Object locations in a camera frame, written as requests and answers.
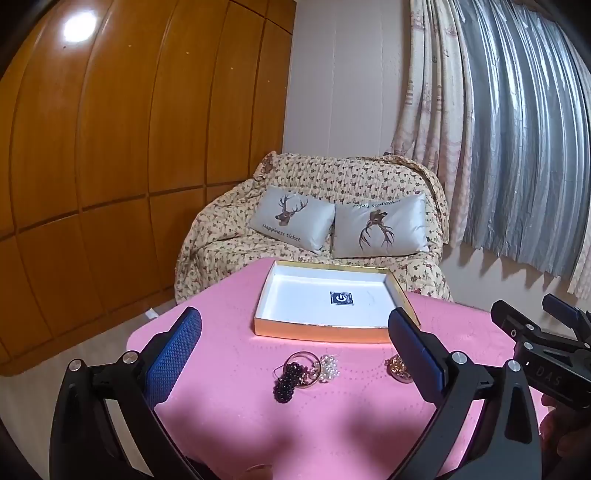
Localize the person's right hand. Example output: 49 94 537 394
540 395 590 479

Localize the grey silver curtain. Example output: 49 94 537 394
460 1 590 277

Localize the pink tablecloth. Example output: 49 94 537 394
126 256 555 480

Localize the right grey deer cushion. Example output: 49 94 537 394
332 194 429 258

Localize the grey deer cushion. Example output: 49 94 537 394
249 186 335 253
332 194 429 258

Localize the floral beige curtain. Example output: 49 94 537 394
392 1 475 246

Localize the gold-edged white shallow box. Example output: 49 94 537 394
253 260 421 344

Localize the floral covered sofa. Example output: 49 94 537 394
174 151 452 302

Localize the left grey deer cushion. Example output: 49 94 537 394
249 186 335 253

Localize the wooden wardrobe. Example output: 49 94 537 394
1 0 297 376

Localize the gold chain jewelry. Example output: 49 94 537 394
385 354 413 384

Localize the white pearl bracelet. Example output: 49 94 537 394
316 353 341 383

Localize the dark purple bead bracelet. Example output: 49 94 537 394
272 361 312 405

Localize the gold bangle ring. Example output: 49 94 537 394
282 351 323 390

